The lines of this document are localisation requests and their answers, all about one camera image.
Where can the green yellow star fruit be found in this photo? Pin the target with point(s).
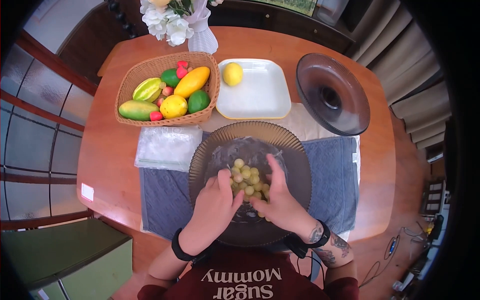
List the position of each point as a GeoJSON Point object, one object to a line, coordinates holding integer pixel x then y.
{"type": "Point", "coordinates": [147, 90]}

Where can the person's left thumb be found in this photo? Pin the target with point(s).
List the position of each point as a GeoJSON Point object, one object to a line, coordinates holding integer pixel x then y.
{"type": "Point", "coordinates": [238, 200]}

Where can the person's left hand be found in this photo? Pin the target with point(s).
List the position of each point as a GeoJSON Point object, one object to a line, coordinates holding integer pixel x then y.
{"type": "Point", "coordinates": [210, 213]}

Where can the person's left index finger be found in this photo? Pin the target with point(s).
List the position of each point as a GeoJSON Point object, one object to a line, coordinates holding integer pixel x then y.
{"type": "Point", "coordinates": [225, 179]}

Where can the person's left fingers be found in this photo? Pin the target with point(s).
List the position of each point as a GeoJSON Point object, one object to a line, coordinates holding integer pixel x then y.
{"type": "Point", "coordinates": [210, 183]}

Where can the person's right thumb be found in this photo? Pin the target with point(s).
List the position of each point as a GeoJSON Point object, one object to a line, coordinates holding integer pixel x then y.
{"type": "Point", "coordinates": [259, 204]}

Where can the person's right hand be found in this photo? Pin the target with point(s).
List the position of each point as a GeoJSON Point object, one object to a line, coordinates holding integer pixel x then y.
{"type": "Point", "coordinates": [283, 208]}

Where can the white ribbed vase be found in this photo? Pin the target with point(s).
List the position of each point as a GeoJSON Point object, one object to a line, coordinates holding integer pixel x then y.
{"type": "Point", "coordinates": [202, 37]}

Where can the dark green avocado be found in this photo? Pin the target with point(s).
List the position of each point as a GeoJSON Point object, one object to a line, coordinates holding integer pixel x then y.
{"type": "Point", "coordinates": [199, 101]}

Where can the long yellow mango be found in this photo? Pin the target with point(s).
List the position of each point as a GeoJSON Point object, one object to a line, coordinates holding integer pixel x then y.
{"type": "Point", "coordinates": [192, 81]}

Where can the long green papaya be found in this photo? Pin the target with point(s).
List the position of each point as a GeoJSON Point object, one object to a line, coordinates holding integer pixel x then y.
{"type": "Point", "coordinates": [137, 110]}

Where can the round yellow fruit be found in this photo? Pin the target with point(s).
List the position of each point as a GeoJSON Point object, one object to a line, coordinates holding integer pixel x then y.
{"type": "Point", "coordinates": [173, 107]}

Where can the yellow lemon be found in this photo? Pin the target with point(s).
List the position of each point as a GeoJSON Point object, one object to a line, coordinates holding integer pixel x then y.
{"type": "Point", "coordinates": [233, 74]}

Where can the round green fruit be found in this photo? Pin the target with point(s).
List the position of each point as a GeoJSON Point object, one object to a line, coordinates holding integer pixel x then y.
{"type": "Point", "coordinates": [170, 77]}

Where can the bunch of green grapes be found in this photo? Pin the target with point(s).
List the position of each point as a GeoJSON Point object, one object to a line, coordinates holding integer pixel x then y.
{"type": "Point", "coordinates": [245, 176]}

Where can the small red fruit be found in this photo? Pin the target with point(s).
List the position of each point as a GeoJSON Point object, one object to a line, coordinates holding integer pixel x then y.
{"type": "Point", "coordinates": [182, 64]}
{"type": "Point", "coordinates": [181, 72]}
{"type": "Point", "coordinates": [167, 91]}
{"type": "Point", "coordinates": [156, 116]}

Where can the person's right index finger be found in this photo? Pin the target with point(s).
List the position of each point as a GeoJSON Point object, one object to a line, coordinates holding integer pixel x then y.
{"type": "Point", "coordinates": [276, 172]}

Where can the frosted glass window wooden frame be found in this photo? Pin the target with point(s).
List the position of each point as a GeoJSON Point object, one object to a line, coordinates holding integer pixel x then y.
{"type": "Point", "coordinates": [33, 142]}

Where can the dark wooden sideboard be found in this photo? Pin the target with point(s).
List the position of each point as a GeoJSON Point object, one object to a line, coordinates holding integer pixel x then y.
{"type": "Point", "coordinates": [277, 22]}

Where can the woven wicker basket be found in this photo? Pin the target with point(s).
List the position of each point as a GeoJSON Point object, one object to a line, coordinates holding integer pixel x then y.
{"type": "Point", "coordinates": [138, 73]}

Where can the white square plate yellow rim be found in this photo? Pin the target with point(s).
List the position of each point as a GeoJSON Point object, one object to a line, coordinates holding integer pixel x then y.
{"type": "Point", "coordinates": [258, 93]}

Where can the blue towel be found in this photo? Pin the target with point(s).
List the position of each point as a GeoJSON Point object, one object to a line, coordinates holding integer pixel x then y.
{"type": "Point", "coordinates": [333, 187]}

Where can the green cabinet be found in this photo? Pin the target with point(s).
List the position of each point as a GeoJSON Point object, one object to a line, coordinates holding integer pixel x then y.
{"type": "Point", "coordinates": [63, 255]}

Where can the clear plastic bag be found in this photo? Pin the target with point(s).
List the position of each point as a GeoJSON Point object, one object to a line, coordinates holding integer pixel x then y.
{"type": "Point", "coordinates": [168, 148]}

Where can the white flower bouquet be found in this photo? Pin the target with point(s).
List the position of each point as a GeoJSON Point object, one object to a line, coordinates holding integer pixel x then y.
{"type": "Point", "coordinates": [165, 20]}

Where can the black wrist band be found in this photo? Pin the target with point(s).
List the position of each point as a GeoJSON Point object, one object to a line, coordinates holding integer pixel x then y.
{"type": "Point", "coordinates": [179, 247]}
{"type": "Point", "coordinates": [324, 234]}

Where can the ribbed grey glass bowl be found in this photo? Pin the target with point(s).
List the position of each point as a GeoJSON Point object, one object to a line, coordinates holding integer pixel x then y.
{"type": "Point", "coordinates": [296, 165]}
{"type": "Point", "coordinates": [332, 93]}

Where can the white sticker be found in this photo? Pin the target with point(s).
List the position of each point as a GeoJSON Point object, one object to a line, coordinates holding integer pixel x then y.
{"type": "Point", "coordinates": [87, 192]}

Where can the beige curtain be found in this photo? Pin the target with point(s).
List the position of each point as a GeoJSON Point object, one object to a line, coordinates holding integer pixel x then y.
{"type": "Point", "coordinates": [408, 71]}

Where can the person's body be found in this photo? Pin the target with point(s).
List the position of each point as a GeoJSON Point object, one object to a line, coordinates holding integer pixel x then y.
{"type": "Point", "coordinates": [243, 279]}

